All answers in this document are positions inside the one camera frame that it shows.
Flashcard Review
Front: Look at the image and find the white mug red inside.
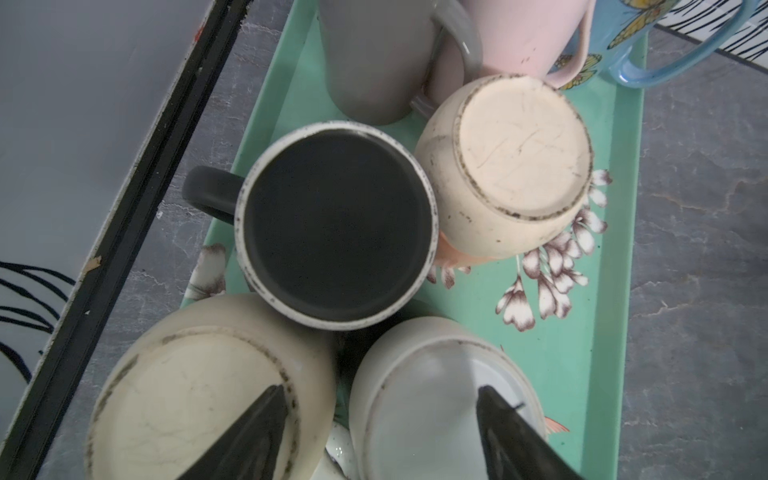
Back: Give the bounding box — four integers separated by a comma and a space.
348, 316, 548, 479

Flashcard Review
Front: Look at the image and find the tall grey mug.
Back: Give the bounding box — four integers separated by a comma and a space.
317, 0, 483, 125

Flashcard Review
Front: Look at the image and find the green floral tray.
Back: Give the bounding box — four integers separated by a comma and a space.
179, 0, 650, 480

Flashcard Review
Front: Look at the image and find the black speckled mug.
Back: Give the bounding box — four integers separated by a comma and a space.
182, 120, 439, 331

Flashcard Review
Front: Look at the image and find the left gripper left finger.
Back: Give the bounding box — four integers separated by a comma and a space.
178, 385, 288, 480

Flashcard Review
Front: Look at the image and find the pink mug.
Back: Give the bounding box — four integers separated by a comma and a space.
460, 0, 596, 89

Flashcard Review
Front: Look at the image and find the beige mug white handle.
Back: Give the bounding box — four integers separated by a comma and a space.
85, 293, 344, 479

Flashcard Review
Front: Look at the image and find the beige and salmon mug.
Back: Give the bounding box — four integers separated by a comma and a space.
414, 74, 594, 268

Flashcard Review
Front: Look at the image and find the blue butterfly mug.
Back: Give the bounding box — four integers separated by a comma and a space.
561, 0, 759, 91

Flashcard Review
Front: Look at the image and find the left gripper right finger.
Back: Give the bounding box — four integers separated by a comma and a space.
476, 385, 583, 480

